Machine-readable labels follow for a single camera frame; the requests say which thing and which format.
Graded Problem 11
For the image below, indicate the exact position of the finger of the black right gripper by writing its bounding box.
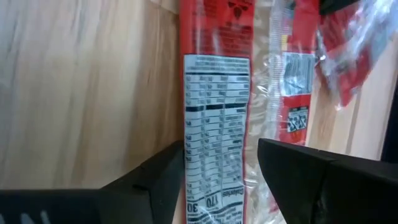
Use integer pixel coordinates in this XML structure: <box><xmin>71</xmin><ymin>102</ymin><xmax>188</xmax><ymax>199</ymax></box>
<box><xmin>319</xmin><ymin>0</ymin><xmax>360</xmax><ymax>16</ymax></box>

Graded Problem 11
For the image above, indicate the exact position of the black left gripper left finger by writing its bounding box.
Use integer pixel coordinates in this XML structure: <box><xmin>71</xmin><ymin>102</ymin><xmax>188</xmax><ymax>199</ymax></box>
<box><xmin>0</xmin><ymin>140</ymin><xmax>187</xmax><ymax>224</ymax></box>

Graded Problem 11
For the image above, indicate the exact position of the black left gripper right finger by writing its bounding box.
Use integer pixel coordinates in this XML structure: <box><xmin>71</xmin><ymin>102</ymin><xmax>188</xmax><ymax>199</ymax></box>
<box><xmin>257</xmin><ymin>138</ymin><xmax>398</xmax><ymax>224</ymax></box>

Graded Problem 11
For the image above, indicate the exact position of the red popcorn bag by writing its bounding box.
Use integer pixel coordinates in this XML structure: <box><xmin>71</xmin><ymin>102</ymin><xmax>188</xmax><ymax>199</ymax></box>
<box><xmin>178</xmin><ymin>0</ymin><xmax>318</xmax><ymax>224</ymax></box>
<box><xmin>315</xmin><ymin>0</ymin><xmax>398</xmax><ymax>108</ymax></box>

